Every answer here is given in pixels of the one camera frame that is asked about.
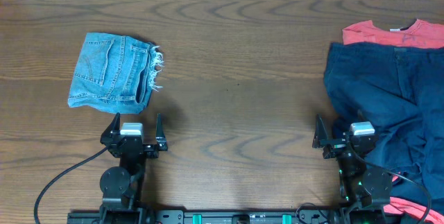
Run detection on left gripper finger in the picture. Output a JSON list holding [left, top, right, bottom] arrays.
[[102, 113, 120, 141], [155, 114, 167, 146]]

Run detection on dark navy blue shorts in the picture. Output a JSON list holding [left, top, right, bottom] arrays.
[[324, 42, 443, 213]]

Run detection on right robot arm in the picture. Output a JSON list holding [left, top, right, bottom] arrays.
[[312, 115, 392, 223]]

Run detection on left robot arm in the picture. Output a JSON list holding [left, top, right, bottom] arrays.
[[97, 113, 168, 224]]

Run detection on folded light blue denim shorts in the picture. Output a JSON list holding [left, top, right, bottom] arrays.
[[67, 33, 164, 114]]

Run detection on red orange t-shirt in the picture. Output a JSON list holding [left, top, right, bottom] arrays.
[[342, 19, 443, 49]]

